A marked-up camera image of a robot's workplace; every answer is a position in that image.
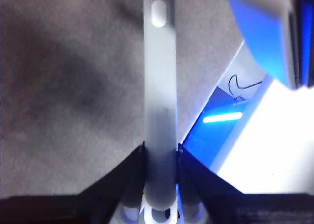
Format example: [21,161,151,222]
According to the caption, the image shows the grey handled sponge cup brush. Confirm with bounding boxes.
[141,0,179,224]

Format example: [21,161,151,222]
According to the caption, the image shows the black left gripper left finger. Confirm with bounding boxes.
[0,142,146,224]

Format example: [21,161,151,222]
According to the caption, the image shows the blue ribbed plastic cup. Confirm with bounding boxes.
[225,0,299,90]

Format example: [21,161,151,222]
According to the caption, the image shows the thin black cable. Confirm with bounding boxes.
[228,74,263,105]

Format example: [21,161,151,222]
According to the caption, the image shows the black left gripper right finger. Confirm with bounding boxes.
[177,143,314,224]

